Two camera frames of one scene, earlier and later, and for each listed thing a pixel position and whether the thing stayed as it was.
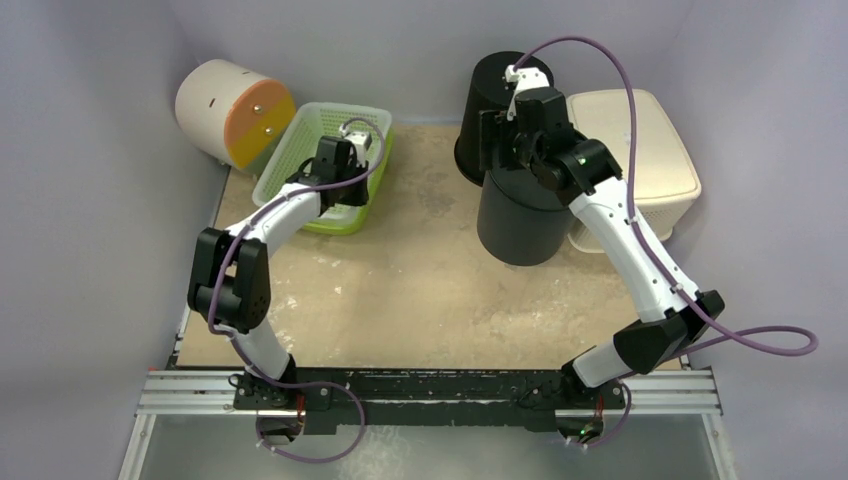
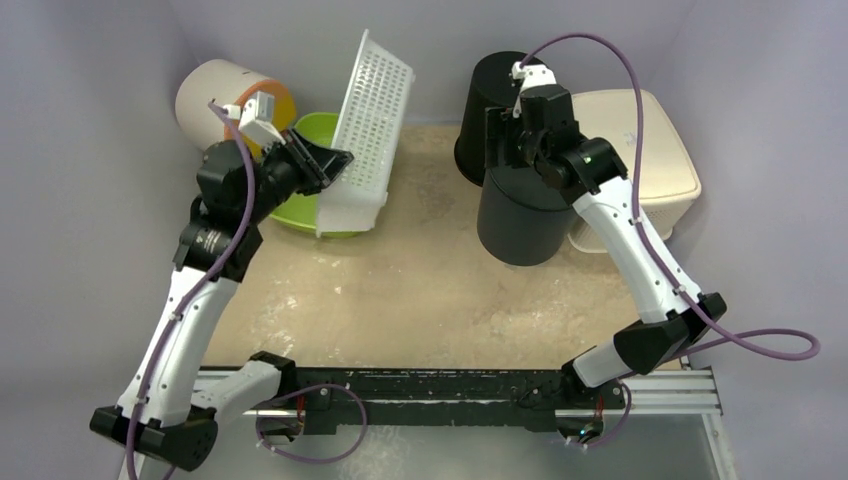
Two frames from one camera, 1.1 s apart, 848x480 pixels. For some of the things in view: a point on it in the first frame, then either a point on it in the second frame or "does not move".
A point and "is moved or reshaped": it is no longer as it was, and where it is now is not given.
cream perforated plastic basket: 665,182 does not move
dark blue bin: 520,220 does not move
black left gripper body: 353,193 → 281,175
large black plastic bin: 487,91 does not move
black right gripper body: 505,121 does not move
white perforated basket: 300,142 is moved or reshaped
